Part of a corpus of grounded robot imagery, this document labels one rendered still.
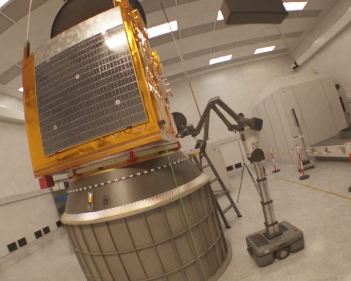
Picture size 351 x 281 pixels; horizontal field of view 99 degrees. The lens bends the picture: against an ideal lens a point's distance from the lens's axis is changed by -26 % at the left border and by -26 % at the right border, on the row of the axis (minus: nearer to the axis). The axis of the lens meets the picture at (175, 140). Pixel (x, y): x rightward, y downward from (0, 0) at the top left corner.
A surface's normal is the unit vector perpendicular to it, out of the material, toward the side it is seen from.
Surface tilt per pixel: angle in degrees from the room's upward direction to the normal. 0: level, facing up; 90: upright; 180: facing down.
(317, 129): 90
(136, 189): 62
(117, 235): 90
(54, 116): 90
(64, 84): 90
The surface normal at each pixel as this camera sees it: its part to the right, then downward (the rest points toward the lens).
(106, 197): -0.18, -0.51
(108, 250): -0.14, -0.04
